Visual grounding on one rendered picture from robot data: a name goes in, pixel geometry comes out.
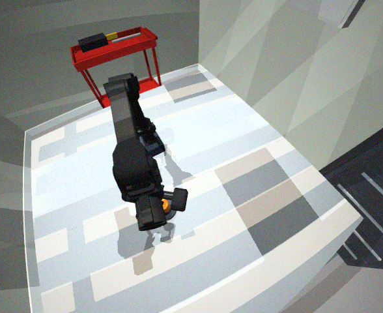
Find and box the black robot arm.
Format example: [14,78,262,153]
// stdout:
[103,73,167,231]

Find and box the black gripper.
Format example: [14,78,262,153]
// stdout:
[157,185,188,212]

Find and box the orange knob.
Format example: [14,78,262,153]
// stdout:
[162,199,171,213]

